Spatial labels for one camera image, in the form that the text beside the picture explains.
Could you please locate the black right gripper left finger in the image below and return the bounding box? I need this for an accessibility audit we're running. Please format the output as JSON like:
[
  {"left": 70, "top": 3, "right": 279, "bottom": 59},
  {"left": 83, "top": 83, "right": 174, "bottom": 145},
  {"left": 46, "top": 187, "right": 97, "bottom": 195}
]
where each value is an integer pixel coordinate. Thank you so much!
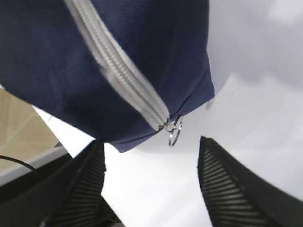
[{"left": 0, "top": 140, "right": 123, "bottom": 227}]

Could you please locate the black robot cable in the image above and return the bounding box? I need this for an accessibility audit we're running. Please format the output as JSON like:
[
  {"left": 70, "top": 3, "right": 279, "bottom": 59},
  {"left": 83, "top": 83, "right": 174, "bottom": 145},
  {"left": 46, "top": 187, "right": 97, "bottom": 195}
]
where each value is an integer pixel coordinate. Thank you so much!
[{"left": 0, "top": 155, "right": 45, "bottom": 183}]

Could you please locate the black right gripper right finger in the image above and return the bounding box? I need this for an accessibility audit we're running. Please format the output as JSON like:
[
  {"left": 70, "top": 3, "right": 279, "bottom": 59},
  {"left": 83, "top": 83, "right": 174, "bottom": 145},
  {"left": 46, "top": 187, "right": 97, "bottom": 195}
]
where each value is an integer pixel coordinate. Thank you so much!
[{"left": 197, "top": 136, "right": 303, "bottom": 227}]

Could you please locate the navy blue lunch bag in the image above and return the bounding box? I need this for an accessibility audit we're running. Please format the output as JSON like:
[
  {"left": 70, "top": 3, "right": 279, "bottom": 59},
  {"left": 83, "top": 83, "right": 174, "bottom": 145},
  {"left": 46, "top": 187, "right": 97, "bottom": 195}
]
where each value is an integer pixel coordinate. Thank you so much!
[{"left": 0, "top": 0, "right": 214, "bottom": 152}]

